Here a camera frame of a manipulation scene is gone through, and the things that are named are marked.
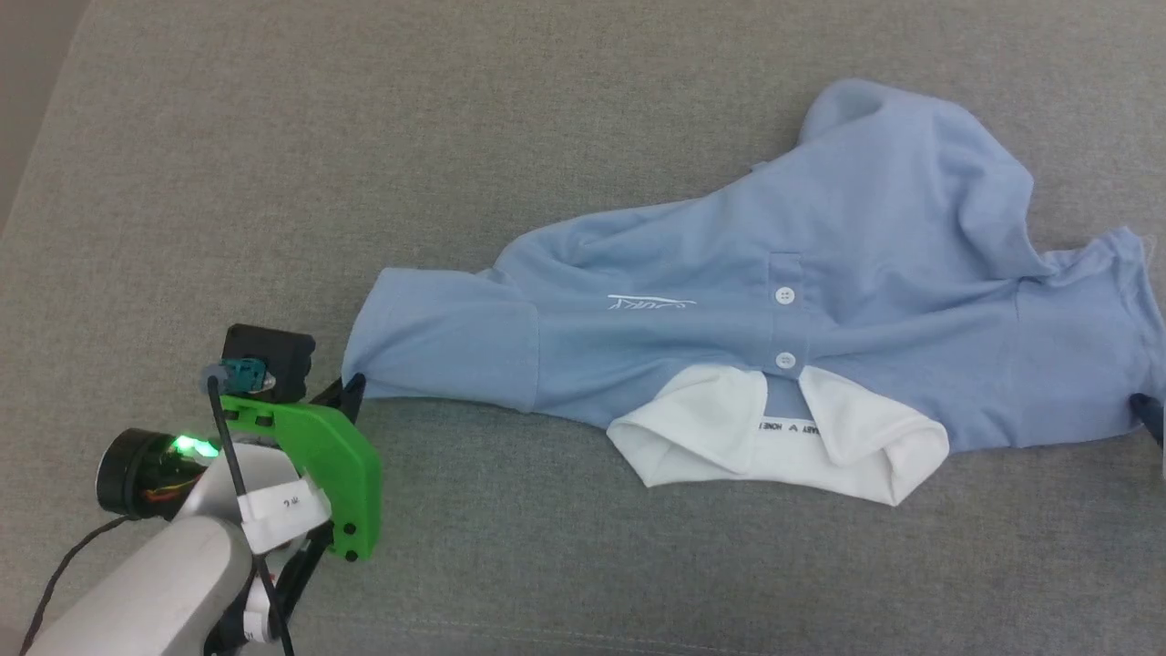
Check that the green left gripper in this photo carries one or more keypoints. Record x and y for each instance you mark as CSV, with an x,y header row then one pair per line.
x,y
337,474

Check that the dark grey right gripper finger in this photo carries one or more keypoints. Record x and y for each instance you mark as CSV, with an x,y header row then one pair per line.
x,y
1152,410

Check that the light blue polo shirt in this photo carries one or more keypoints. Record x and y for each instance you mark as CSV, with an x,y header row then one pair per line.
x,y
729,273

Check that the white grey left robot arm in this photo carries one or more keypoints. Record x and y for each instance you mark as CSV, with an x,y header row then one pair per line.
x,y
155,592

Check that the white label tape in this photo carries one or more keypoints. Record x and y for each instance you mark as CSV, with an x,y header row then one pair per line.
x,y
287,501

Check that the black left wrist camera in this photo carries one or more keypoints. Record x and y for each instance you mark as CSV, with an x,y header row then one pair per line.
x,y
273,355

